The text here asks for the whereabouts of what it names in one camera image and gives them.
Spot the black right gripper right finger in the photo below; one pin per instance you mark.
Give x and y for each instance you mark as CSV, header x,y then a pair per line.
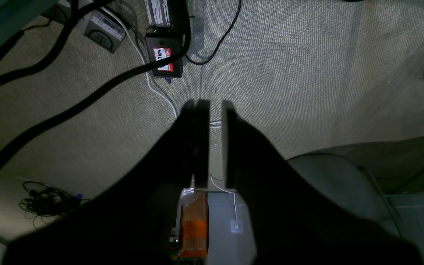
x,y
293,223

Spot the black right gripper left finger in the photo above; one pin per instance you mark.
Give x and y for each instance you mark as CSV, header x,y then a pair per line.
x,y
129,223

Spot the black power adapter red label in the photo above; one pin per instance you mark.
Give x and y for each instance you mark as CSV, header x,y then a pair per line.
x,y
161,45

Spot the grey electronic box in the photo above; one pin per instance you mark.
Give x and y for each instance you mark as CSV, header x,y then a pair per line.
x,y
104,31

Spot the orange ribbon cable board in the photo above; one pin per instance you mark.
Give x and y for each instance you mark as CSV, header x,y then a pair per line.
x,y
194,224

